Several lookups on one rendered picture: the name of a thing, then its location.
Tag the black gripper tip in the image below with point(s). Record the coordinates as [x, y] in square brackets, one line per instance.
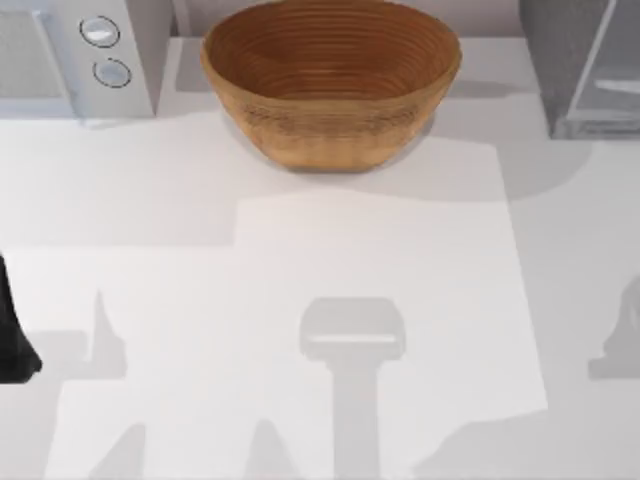
[14, 345]

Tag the pale microwave oven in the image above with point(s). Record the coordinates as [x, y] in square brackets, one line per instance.
[75, 55]

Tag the brown woven basket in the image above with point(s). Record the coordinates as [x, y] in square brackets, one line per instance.
[330, 100]

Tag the round microwave knob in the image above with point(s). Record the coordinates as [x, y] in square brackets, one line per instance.
[112, 72]
[99, 31]

